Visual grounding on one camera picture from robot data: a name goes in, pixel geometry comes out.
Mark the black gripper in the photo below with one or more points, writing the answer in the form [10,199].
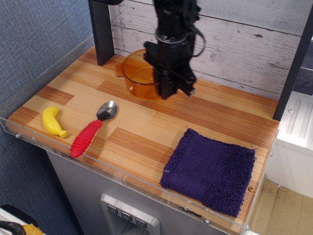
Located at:
[171,67]

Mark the orange transparent bowl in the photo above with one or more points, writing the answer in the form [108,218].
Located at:
[139,76]

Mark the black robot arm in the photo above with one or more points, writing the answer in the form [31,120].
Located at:
[175,22]

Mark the purple towel cloth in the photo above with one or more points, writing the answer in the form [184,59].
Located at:
[213,172]

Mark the yellow toy banana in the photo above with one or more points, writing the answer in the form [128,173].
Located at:
[50,122]

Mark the clear acrylic table guard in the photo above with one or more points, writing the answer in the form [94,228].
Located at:
[109,148]

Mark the grey cabinet with button panel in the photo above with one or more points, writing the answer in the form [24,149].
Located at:
[104,206]

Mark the white appliance at right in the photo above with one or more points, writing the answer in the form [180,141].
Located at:
[290,163]

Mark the yellow black object bottom left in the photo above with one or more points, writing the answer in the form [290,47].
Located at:
[15,222]

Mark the red handled metal spoon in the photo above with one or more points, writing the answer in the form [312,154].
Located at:
[106,112]

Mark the dark left frame post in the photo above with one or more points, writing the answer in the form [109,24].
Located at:
[102,31]

